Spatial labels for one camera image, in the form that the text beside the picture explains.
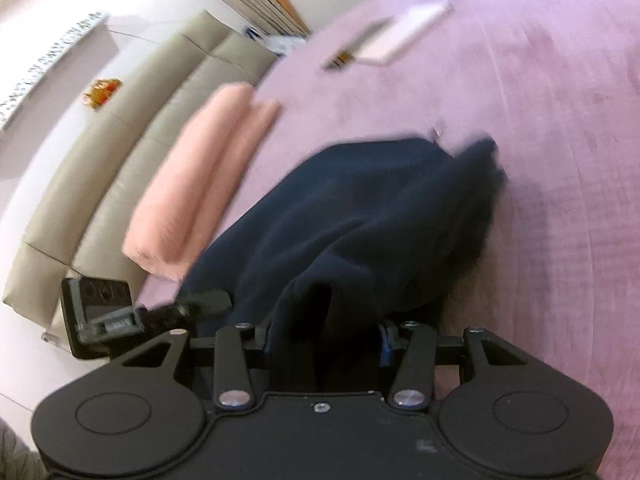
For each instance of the red and yellow wall sticker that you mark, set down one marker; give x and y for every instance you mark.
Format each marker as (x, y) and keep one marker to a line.
(101, 92)

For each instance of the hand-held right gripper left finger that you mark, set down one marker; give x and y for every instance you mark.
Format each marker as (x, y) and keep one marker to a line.
(260, 341)

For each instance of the navy jacket with white stripes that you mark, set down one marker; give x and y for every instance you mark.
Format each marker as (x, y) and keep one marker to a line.
(360, 225)

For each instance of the white wall scroll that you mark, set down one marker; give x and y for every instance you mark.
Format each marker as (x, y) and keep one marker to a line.
(45, 65)

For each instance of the beige armchair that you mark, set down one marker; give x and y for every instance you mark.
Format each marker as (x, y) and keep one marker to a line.
(100, 170)

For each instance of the grey knit sleeve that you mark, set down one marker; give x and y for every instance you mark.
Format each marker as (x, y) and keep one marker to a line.
(17, 452)

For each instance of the pink pillow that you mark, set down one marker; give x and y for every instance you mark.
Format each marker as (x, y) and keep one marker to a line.
(200, 180)

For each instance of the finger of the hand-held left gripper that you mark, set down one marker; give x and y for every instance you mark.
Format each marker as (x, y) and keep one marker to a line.
(200, 302)

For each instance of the pink bed blanket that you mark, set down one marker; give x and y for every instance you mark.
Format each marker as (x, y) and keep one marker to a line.
(525, 160)

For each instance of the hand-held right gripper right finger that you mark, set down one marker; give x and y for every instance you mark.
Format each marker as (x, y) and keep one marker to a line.
(386, 347)

